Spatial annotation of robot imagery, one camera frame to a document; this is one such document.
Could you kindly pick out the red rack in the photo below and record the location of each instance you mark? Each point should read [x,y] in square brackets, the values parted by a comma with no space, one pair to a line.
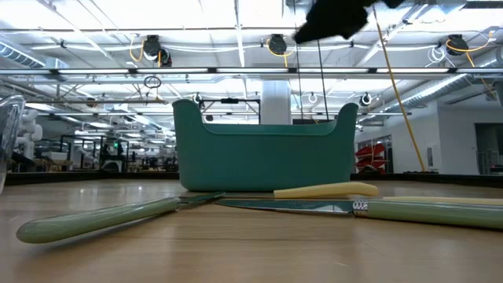
[371,157]

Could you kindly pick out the silver ventilation duct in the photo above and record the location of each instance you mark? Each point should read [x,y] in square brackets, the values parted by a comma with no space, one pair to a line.
[444,88]

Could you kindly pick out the white pillar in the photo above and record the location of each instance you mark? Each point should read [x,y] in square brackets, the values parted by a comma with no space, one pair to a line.
[275,102]

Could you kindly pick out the black background gantry frame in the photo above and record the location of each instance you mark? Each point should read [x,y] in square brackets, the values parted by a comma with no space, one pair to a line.
[230,100]

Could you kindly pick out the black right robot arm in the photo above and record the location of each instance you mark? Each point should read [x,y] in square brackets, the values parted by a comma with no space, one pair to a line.
[393,3]

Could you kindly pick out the clear plastic container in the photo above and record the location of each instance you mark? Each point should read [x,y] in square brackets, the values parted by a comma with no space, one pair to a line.
[9,129]

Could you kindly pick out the light teal plastic bin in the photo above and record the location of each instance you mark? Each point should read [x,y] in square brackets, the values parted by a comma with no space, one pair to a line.
[267,157]

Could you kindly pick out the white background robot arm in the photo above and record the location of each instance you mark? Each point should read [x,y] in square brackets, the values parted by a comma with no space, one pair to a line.
[29,131]

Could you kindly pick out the black metal table frame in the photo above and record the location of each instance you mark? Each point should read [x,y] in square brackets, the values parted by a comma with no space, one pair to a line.
[78,177]

